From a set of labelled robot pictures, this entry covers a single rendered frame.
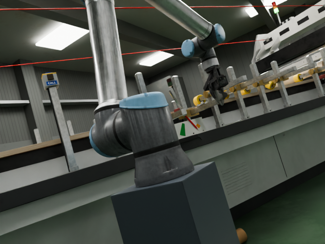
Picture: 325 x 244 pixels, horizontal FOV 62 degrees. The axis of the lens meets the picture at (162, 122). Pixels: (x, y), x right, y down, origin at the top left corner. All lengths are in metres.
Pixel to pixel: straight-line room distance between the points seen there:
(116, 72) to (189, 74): 9.14
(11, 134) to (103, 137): 5.48
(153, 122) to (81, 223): 1.04
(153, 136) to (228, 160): 1.45
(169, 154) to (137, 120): 0.14
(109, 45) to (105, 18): 0.11
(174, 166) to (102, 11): 0.65
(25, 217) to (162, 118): 0.90
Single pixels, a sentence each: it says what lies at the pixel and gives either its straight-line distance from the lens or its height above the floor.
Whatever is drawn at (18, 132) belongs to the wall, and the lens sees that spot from 6.46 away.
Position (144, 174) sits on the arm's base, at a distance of 0.80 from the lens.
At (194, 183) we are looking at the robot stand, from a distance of 0.76.
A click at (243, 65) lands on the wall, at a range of 9.53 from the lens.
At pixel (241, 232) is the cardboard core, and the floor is 0.07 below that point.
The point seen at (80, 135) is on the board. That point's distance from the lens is 1.67.
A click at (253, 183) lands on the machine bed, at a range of 2.35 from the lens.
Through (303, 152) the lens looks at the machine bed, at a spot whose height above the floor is 0.25.
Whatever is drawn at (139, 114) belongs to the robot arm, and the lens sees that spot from 0.80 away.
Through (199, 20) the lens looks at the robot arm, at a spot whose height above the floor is 1.19.
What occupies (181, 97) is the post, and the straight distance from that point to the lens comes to 1.78.
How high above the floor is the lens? 0.70
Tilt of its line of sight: 4 degrees up
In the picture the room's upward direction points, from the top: 17 degrees counter-clockwise
